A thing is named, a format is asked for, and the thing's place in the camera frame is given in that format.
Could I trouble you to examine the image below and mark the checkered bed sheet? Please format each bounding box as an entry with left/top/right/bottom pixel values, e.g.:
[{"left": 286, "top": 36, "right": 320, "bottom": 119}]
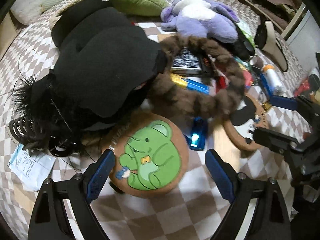
[{"left": 0, "top": 0, "right": 313, "bottom": 240}]

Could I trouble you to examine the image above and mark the black lighter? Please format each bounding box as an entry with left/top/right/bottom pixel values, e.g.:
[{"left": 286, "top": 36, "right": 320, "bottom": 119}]
[{"left": 109, "top": 181, "right": 124, "bottom": 194}]

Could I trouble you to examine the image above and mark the gold lighter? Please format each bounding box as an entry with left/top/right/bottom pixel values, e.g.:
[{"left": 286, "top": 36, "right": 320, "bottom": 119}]
[{"left": 262, "top": 101, "right": 272, "bottom": 113}]

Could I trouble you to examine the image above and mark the blue metallic lighter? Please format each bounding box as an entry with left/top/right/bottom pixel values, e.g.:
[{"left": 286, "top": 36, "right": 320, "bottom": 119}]
[{"left": 259, "top": 72, "right": 273, "bottom": 99}]

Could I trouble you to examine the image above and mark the white thread spool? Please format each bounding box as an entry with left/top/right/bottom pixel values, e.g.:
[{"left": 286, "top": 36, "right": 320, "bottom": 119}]
[{"left": 262, "top": 64, "right": 284, "bottom": 95}]

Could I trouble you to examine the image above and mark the oval wooden board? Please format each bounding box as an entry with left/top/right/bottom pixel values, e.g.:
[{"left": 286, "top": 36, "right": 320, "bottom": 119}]
[{"left": 213, "top": 124, "right": 241, "bottom": 172}]

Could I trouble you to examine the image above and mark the clear plastic storage bin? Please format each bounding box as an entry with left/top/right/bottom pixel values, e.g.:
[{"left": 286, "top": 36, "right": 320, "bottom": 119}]
[{"left": 293, "top": 67, "right": 319, "bottom": 103}]

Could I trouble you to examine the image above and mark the panda cork coaster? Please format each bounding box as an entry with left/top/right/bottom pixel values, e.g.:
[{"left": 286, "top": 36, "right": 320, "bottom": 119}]
[{"left": 223, "top": 94, "right": 268, "bottom": 152}]

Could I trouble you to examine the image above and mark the colourful card box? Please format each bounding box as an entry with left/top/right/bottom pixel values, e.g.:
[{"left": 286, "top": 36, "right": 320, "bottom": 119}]
[{"left": 234, "top": 57, "right": 254, "bottom": 91}]

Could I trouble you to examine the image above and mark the blue lighter under coaster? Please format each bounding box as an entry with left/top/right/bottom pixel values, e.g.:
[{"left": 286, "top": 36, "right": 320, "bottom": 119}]
[{"left": 189, "top": 117, "right": 208, "bottom": 151}]

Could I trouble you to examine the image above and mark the green dinosaur cork coaster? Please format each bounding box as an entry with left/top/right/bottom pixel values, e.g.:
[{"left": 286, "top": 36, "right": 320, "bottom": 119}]
[{"left": 100, "top": 112, "right": 189, "bottom": 198}]

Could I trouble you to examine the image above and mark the brown hair claw clip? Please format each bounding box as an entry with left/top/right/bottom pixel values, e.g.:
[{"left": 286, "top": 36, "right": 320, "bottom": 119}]
[{"left": 9, "top": 115, "right": 37, "bottom": 145}]

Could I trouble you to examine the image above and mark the wooden wardrobe shelf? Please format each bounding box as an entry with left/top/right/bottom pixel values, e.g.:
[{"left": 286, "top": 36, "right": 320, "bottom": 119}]
[{"left": 238, "top": 0, "right": 308, "bottom": 40}]

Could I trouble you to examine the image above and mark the brown furry scrunchie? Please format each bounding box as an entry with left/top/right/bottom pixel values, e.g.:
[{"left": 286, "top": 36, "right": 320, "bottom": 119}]
[{"left": 148, "top": 35, "right": 245, "bottom": 119}]

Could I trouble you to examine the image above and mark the purple plush toy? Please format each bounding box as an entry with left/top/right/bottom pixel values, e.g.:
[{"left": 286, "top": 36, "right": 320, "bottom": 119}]
[{"left": 161, "top": 0, "right": 240, "bottom": 43}]

